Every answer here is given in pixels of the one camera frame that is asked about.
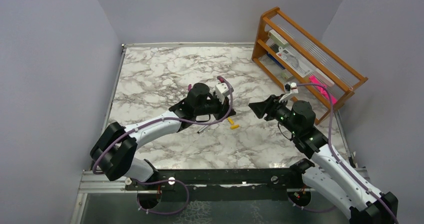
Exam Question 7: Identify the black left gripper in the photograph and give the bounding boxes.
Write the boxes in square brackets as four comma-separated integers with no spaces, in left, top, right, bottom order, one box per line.
[195,92,237,122]

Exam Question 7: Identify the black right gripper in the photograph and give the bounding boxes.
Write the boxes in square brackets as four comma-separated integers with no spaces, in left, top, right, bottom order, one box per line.
[249,93,300,135]

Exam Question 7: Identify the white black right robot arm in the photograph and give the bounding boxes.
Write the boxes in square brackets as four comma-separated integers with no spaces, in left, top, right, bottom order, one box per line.
[248,95,399,223]

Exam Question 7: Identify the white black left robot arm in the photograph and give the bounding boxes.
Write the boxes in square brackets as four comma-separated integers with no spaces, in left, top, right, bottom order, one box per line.
[89,77,236,189]

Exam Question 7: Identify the pink tool on shelf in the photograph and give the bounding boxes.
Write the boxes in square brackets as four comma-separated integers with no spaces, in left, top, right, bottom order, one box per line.
[308,76,337,104]

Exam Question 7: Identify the wooden shelf rack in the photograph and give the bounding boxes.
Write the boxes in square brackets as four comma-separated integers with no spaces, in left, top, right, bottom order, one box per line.
[251,7,368,111]

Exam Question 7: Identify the white device on shelf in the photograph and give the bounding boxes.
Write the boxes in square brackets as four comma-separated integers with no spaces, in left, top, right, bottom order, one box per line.
[277,47,313,78]

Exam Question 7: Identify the white green box on shelf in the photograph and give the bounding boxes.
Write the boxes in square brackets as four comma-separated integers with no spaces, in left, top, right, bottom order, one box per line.
[268,29,289,48]

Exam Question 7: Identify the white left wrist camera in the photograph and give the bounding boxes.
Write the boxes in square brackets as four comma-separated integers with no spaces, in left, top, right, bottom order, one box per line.
[214,82,234,104]

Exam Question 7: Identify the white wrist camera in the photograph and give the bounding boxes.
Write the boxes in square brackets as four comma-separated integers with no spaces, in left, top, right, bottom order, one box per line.
[214,82,234,104]
[279,82,299,102]

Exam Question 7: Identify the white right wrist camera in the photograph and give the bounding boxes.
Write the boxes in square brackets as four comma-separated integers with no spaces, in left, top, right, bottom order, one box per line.
[279,82,299,102]

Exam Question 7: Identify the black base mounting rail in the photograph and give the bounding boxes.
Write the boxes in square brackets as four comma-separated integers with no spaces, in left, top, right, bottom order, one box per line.
[125,168,310,202]

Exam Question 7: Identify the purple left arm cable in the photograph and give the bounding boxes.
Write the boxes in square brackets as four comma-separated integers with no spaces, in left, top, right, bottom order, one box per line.
[92,76,234,215]

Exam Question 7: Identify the aluminium frame rail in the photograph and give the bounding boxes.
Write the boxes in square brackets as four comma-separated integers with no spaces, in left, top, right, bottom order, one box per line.
[78,171,126,194]

